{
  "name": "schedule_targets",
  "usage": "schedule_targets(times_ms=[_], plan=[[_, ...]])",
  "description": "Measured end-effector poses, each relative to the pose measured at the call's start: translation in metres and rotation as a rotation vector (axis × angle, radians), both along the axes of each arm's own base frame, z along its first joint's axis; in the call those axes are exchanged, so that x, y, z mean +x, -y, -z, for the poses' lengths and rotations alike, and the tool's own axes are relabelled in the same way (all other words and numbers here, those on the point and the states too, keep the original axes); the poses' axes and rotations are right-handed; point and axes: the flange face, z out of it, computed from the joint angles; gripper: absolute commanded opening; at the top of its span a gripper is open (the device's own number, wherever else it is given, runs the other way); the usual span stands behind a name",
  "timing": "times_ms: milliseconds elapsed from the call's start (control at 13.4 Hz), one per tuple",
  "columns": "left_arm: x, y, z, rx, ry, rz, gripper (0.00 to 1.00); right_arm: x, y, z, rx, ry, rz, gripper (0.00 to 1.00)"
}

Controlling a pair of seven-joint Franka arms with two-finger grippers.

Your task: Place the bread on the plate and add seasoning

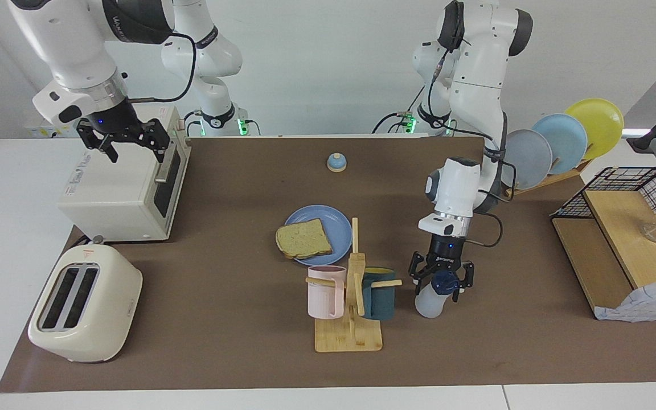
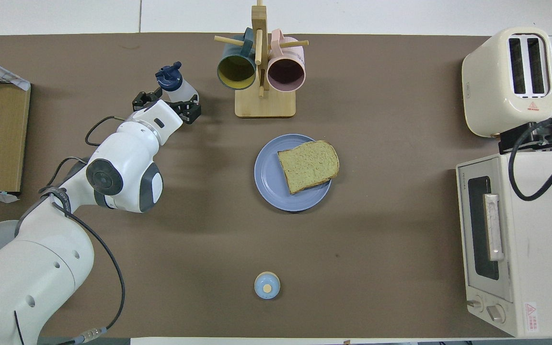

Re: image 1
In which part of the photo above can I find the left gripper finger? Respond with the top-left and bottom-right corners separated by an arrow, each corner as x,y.
454,263 -> 475,294
409,253 -> 432,294

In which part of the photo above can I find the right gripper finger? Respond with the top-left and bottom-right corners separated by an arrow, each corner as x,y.
76,122 -> 118,163
137,121 -> 170,166

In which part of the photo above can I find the white squeeze bottle blue cap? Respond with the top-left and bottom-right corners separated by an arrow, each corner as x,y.
415,269 -> 458,318

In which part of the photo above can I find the toasted bread slice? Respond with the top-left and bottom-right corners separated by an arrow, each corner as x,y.
275,218 -> 333,260

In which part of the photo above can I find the blue round plate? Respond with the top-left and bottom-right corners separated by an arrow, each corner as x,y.
282,204 -> 353,267

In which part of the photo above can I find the wooden plate rack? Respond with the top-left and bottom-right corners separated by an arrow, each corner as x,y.
499,158 -> 593,198

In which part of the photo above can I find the grey plate in rack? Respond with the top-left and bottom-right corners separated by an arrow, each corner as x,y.
505,129 -> 554,190

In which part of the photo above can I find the light blue plate in rack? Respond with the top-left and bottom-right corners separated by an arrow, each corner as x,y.
531,113 -> 589,175

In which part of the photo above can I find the yellow plate in rack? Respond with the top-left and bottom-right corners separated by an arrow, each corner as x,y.
564,98 -> 625,161

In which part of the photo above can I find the dark teal mug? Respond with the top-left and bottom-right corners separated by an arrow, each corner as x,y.
360,266 -> 396,321

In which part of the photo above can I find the white toaster oven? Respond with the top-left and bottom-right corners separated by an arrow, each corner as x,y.
58,105 -> 192,243

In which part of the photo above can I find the wooden mug tree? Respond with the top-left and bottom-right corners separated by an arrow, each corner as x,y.
305,217 -> 403,353

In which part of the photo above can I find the pink ribbed mug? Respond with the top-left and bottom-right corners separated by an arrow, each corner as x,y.
307,265 -> 347,319

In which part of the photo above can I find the cream two-slot toaster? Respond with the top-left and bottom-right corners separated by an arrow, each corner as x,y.
27,245 -> 144,363

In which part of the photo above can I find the white checked cloth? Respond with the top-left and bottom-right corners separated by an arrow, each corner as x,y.
593,278 -> 656,323

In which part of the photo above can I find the brown table mat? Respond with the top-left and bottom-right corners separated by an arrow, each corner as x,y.
0,136 -> 656,393

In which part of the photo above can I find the white wall socket box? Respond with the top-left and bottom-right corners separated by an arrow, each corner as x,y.
25,110 -> 81,138

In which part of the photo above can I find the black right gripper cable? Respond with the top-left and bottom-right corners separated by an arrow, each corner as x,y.
129,31 -> 198,103

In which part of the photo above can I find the wooden shelf with wire basket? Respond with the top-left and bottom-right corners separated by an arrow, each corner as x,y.
550,166 -> 656,321

